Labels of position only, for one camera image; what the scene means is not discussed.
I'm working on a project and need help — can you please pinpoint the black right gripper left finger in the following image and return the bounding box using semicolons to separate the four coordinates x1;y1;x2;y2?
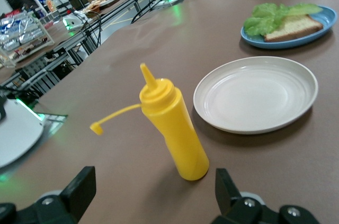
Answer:
0;166;96;224

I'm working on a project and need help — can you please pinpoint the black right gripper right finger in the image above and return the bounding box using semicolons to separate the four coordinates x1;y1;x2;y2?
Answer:
211;168;318;224

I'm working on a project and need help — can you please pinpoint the yellow squeeze bottle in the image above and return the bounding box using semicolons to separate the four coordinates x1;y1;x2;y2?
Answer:
89;62;210;182

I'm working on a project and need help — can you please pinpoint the brown toast slice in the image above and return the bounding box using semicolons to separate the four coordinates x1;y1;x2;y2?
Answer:
263;14;324;43

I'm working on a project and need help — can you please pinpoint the green lettuce leaf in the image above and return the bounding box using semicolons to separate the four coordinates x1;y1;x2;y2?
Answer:
243;2;324;37

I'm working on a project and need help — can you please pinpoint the cream plate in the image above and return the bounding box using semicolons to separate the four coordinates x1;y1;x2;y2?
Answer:
193;56;319;135

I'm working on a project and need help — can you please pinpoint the blue plate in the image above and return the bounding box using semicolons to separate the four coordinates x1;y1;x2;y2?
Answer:
240;5;337;50

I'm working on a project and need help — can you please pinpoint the background work table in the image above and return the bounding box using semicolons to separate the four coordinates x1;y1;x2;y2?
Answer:
0;0;140;87

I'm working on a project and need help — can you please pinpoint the shelf rack with packets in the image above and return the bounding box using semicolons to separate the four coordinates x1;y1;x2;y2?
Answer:
0;9;56;69

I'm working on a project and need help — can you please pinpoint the tray of snacks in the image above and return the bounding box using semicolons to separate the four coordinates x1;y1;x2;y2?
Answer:
81;0;120;14

